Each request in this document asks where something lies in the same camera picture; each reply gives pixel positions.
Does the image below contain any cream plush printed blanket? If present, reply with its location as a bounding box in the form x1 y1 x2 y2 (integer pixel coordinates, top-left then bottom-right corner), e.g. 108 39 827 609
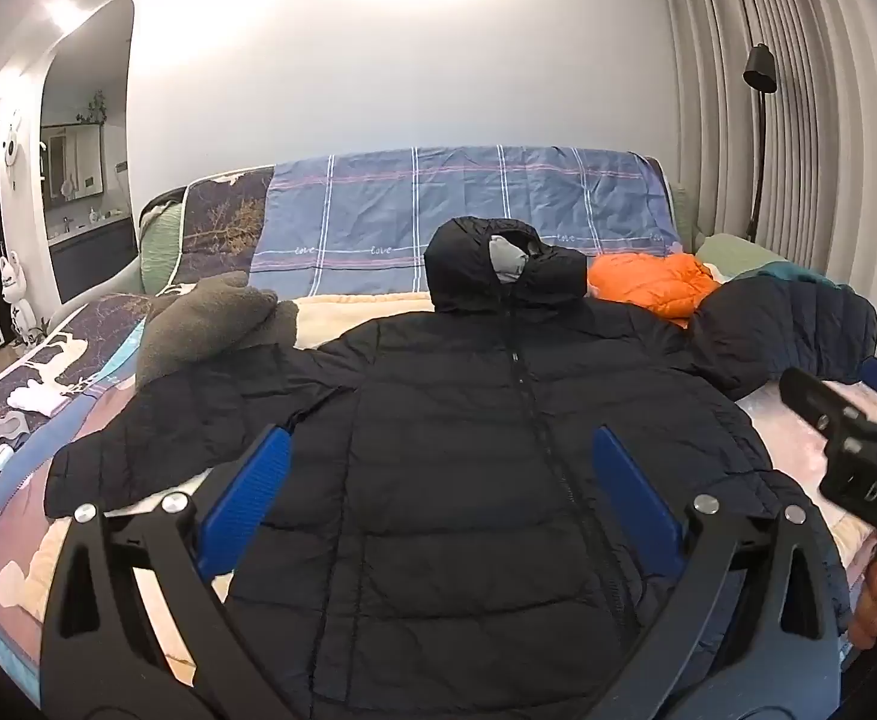
0 291 877 691

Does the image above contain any small white bear figure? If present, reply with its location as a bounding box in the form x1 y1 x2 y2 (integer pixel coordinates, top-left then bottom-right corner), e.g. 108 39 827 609
0 251 41 346

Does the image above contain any white bear wall decoration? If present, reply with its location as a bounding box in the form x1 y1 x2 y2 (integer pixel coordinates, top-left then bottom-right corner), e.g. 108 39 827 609
0 109 41 190

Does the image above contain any person's right hand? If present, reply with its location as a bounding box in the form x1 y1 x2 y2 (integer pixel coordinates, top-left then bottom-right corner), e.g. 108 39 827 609
849 538 877 650

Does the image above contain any dark vanity cabinet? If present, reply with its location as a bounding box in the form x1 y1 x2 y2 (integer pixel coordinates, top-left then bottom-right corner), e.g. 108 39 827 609
48 214 139 306

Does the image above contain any black floor lamp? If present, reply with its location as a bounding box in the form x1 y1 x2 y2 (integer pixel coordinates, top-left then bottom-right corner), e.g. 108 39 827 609
742 43 779 245

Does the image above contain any white cloth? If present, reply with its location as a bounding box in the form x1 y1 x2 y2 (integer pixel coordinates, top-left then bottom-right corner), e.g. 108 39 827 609
7 382 71 418

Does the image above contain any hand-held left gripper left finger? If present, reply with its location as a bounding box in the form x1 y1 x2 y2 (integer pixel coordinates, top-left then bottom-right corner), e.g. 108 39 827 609
39 424 293 720

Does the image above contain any dark tree-print quilt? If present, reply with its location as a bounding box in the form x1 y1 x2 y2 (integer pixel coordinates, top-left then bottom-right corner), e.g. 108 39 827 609
0 165 274 541

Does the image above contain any black hooded puffer jacket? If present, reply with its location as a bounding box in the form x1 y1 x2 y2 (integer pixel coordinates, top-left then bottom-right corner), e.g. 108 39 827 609
44 216 852 720

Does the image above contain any grey pleated curtain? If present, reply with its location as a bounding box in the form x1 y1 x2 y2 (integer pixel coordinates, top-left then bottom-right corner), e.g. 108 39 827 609
652 0 877 391

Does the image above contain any navy puffer jacket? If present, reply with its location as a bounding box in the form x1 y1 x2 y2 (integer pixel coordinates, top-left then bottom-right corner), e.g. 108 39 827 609
689 264 877 400

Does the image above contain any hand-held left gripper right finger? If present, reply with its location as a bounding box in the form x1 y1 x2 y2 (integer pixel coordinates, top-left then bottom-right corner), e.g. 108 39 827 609
592 426 839 720

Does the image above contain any light green bedding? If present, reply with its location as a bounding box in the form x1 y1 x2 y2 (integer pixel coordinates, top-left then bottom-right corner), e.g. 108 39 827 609
695 232 785 280

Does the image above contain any blue plaid bed sheet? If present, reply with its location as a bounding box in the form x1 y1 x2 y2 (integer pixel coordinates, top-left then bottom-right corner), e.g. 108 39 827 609
249 144 683 293

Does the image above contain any green white-trimmed pillow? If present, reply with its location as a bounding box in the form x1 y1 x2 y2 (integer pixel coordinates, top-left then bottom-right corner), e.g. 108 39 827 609
138 202 185 295

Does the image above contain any orange puffer jacket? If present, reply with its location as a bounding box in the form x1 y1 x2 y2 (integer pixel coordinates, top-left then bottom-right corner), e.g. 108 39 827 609
586 251 717 329

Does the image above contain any grey-brown fleece garment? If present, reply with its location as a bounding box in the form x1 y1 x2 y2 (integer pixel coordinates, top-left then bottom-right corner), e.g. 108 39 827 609
136 270 298 391

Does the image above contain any wall mirror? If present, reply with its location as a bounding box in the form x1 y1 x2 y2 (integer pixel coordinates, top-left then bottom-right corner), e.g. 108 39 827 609
40 124 105 203

